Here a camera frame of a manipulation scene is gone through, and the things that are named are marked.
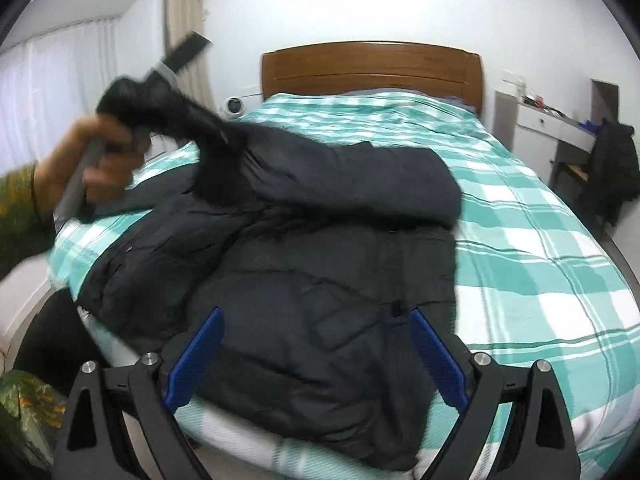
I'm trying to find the black puffer jacket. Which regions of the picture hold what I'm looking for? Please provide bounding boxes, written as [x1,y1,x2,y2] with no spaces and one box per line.
[75,110,463,472]

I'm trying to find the person's floral green top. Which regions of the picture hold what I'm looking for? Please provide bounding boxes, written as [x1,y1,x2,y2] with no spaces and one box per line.
[0,370,67,480]

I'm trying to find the wooden headboard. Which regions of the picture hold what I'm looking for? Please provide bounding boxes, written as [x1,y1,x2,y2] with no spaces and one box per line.
[261,41,485,116]

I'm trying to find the wooden chair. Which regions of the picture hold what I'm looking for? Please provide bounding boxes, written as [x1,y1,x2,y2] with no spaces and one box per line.
[549,159,592,202]

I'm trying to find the white desk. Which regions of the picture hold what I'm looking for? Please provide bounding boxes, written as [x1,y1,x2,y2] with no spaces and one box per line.
[494,87,601,191]

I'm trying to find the bed with green plaid cover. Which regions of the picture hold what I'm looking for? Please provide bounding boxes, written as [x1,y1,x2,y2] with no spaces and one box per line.
[47,87,640,480]

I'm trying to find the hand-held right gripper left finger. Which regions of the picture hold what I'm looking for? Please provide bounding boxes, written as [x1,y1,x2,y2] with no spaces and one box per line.
[52,306,226,480]

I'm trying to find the person's left forearm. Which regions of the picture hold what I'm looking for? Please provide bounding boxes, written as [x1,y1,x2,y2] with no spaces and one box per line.
[0,159,57,281]

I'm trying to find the white sheer curtain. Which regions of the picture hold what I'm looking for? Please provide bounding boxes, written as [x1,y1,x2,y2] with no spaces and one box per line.
[0,15,173,176]

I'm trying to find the person's black pants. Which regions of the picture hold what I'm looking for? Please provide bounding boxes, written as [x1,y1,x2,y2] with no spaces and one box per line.
[14,287,128,403]

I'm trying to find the beige curtain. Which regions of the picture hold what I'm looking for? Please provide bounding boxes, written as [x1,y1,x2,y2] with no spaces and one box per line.
[165,0,218,111]

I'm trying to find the dark hanging coat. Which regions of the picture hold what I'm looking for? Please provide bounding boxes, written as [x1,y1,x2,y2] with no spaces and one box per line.
[581,117,640,229]

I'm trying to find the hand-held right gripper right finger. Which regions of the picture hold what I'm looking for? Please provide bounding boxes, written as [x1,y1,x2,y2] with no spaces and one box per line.
[406,306,582,480]

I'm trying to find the person's left hand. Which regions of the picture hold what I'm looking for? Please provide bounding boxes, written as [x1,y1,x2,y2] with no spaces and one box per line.
[31,115,151,221]

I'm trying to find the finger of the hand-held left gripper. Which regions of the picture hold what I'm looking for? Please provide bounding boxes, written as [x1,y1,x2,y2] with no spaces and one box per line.
[150,87,233,153]

